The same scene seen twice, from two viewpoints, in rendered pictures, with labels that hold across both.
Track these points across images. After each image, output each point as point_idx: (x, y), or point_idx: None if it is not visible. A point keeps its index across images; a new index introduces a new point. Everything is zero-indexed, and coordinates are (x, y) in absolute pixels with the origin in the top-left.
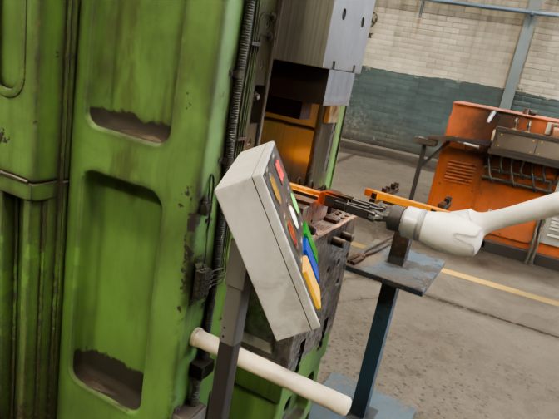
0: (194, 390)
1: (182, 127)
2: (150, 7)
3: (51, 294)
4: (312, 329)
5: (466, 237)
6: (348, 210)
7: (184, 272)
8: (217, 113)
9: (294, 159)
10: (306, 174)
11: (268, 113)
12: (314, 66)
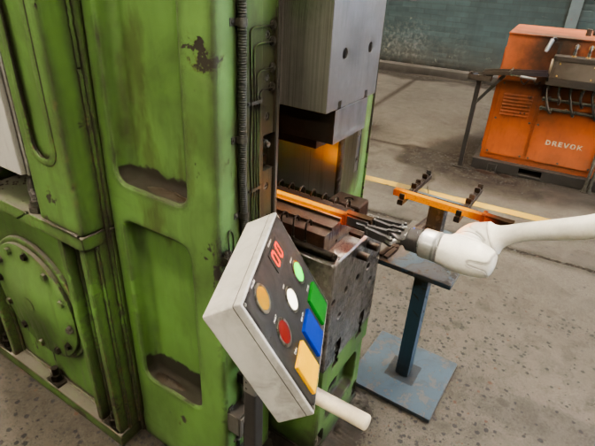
0: (243, 392)
1: (196, 193)
2: (153, 73)
3: (119, 316)
4: (307, 415)
5: (478, 264)
6: (368, 234)
7: None
8: (225, 180)
9: (322, 166)
10: (336, 180)
11: None
12: None
